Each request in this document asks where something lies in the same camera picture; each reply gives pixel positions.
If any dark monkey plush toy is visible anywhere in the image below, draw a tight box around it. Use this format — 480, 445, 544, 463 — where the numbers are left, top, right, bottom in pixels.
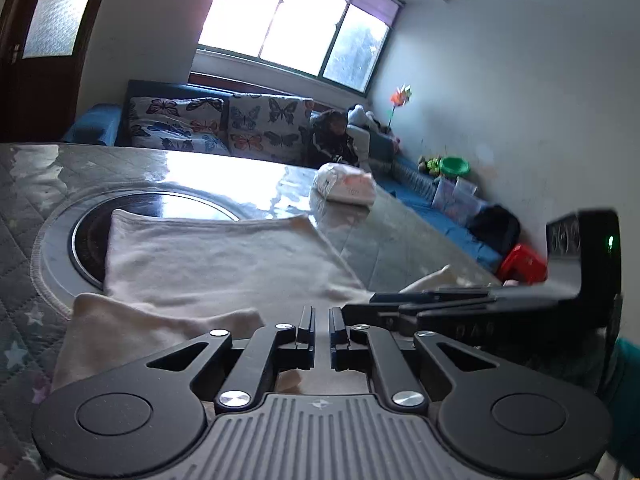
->
306, 110, 366, 168

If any red plastic stool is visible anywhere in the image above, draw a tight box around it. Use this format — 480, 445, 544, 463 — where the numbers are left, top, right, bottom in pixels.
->
497, 244, 549, 286

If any grey quilted star table cover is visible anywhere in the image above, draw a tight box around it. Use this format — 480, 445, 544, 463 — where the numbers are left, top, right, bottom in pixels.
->
0, 142, 501, 480

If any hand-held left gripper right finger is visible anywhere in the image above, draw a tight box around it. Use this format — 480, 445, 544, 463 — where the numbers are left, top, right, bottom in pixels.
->
329, 305, 501, 413

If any white plush toy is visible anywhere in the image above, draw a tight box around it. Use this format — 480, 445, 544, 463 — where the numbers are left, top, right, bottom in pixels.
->
346, 104, 381, 133

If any dark wooden glass door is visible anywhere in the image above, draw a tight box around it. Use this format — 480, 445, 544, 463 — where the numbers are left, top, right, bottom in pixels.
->
0, 0, 119, 144

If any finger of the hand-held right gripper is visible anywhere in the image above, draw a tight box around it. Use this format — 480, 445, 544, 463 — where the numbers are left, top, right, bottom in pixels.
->
342, 302, 426, 335
369, 287, 495, 306

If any window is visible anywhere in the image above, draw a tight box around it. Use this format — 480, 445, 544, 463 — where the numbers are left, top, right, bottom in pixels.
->
196, 0, 405, 94

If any steel cooktop ring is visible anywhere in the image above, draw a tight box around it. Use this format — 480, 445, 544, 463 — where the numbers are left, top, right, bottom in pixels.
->
35, 186, 253, 313

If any blue sofa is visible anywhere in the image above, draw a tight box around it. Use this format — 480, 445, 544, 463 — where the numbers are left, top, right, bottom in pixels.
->
60, 79, 505, 272

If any clear plastic storage box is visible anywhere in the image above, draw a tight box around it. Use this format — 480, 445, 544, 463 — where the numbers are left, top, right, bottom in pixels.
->
431, 176, 483, 223

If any black round induction cooktop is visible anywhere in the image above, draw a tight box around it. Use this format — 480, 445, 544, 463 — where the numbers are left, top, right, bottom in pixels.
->
70, 199, 242, 292

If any white pink tissue pack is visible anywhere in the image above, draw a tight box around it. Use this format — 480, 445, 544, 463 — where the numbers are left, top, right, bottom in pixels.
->
312, 162, 378, 206

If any cream sweatshirt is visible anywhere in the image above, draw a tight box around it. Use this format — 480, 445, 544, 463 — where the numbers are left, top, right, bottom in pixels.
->
52, 209, 471, 396

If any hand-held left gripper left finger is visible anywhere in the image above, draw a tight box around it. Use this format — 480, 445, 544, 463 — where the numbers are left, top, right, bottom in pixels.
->
145, 305, 317, 413

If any butterfly print cushion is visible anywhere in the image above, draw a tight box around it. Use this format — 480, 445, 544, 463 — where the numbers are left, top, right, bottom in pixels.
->
227, 92, 316, 167
128, 95, 232, 155

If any black bag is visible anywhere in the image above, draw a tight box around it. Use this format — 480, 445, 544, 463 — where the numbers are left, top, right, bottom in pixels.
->
470, 204, 522, 256

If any green plastic bowl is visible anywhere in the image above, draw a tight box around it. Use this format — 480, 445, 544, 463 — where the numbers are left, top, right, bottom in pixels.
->
440, 156, 473, 178

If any colourful pinwheel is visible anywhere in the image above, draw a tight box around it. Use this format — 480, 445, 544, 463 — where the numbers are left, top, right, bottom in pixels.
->
390, 84, 413, 133

